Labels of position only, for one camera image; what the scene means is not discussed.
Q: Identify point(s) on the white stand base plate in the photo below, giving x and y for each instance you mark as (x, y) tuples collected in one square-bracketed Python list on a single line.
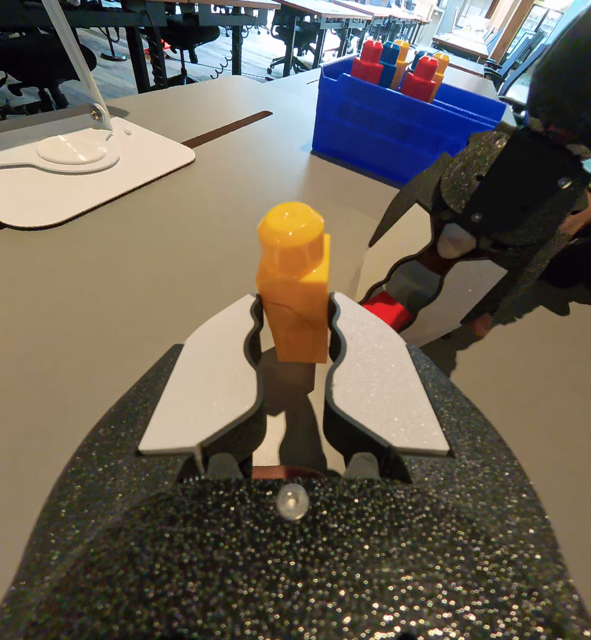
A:
[(140, 160)]

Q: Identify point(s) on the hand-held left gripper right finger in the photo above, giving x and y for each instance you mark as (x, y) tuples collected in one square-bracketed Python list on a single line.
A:
[(383, 385)]

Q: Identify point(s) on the yellow mega block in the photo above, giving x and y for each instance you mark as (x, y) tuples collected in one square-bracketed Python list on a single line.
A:
[(300, 340), (290, 240)]

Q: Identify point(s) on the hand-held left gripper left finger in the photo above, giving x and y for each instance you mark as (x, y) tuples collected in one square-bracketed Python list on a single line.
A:
[(205, 390)]

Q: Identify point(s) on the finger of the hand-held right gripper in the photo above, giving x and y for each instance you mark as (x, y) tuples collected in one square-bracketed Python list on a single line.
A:
[(470, 290), (395, 240)]

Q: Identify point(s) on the cluster of block towers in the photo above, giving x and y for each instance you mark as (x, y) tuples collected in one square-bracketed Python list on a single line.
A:
[(368, 65)]

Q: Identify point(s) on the blue plastic bin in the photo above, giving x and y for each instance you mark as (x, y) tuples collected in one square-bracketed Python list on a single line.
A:
[(375, 130)]

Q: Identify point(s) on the red mega block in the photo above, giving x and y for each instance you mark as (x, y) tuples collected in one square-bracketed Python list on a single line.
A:
[(390, 310)]

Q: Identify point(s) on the black office chair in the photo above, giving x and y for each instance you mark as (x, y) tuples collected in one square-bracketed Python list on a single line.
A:
[(295, 35), (190, 35), (35, 65)]

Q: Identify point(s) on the person's right forearm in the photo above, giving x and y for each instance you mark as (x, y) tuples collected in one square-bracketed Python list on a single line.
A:
[(585, 270)]

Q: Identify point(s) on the person's right hand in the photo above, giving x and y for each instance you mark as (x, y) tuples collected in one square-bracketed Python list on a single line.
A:
[(588, 215)]

